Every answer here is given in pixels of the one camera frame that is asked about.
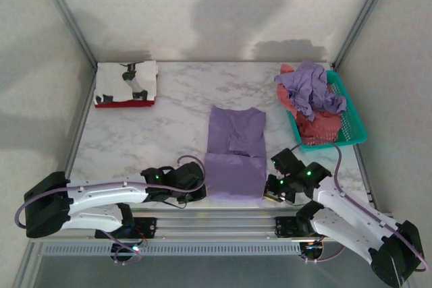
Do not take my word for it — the plain purple t-shirt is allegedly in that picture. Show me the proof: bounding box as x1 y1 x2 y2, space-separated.
204 105 267 201

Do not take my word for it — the crumpled pink-red t-shirt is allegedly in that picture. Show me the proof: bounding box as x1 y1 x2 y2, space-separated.
275 63 342 144

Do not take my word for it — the black base electronics board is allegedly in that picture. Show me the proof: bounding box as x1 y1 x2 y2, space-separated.
299 239 325 262
110 240 149 262

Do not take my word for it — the teal plastic basket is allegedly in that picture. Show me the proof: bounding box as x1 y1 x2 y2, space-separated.
276 70 369 153

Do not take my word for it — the folded red t-shirt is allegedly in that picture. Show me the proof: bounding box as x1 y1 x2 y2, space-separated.
94 98 156 109

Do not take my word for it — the folded white black-print t-shirt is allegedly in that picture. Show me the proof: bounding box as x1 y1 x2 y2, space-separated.
93 60 159 104

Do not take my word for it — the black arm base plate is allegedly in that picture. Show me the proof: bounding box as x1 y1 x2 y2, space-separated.
94 217 159 239
275 215 304 238

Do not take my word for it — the aluminium front frame rail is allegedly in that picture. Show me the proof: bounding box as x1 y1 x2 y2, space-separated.
32 208 401 243

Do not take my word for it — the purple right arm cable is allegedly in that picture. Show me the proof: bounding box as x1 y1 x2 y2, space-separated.
290 141 427 265

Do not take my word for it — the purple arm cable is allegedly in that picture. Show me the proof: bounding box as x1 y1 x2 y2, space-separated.
290 141 427 265
15 155 207 267

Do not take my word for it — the grey slotted cable duct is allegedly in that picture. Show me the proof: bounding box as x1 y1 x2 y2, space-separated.
40 242 303 257

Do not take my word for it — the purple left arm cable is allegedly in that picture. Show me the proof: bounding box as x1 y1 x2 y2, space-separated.
15 155 207 267

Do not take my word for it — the aluminium frame post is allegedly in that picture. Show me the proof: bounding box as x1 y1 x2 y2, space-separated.
332 0 401 69
32 0 99 69

